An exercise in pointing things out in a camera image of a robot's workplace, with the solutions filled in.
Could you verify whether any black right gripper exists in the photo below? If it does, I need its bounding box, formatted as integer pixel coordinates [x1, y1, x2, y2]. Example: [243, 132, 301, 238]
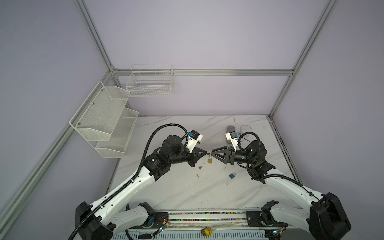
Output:
[211, 145, 256, 168]

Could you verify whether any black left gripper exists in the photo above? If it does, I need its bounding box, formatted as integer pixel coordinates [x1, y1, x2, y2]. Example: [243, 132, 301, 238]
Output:
[169, 145, 207, 167]

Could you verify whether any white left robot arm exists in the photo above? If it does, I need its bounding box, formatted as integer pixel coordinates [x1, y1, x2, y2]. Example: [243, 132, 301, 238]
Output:
[69, 123, 207, 240]

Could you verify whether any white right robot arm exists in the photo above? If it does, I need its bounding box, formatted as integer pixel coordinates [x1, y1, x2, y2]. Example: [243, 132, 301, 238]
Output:
[211, 132, 352, 240]

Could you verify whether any grey fabric oblong case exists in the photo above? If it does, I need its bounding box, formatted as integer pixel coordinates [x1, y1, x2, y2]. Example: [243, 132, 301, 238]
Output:
[227, 126, 236, 133]

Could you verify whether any clear plastic cup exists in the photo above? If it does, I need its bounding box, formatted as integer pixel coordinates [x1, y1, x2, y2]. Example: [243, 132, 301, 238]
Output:
[240, 125, 253, 134]

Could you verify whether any white mesh two-tier shelf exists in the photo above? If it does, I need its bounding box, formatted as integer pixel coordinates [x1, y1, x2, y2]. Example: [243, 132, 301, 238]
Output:
[69, 82, 139, 159]

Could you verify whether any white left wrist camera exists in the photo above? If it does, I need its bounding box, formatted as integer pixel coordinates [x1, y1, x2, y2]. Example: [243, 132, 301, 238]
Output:
[186, 130, 203, 153]

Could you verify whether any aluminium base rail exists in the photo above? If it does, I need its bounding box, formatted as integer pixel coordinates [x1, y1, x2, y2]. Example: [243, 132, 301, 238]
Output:
[110, 209, 301, 240]

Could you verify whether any yellow connector on rail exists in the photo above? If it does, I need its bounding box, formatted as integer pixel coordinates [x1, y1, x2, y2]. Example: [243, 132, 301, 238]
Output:
[201, 228, 213, 237]

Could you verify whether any white wire basket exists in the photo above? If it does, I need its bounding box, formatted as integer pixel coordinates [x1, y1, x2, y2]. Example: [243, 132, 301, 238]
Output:
[126, 65, 174, 97]

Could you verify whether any aluminium frame back beam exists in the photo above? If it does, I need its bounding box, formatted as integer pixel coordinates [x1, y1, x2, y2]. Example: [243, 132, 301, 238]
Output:
[114, 69, 294, 77]

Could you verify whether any aluminium frame post left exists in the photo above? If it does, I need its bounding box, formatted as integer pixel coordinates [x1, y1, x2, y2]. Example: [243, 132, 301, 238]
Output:
[74, 0, 114, 72]

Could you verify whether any aluminium frame post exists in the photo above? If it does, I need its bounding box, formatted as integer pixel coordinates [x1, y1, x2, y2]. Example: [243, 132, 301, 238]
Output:
[268, 0, 339, 119]
[74, 0, 114, 72]

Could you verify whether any aluminium frame post right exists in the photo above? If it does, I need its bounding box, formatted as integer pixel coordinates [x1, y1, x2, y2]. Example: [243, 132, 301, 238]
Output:
[268, 0, 339, 119]

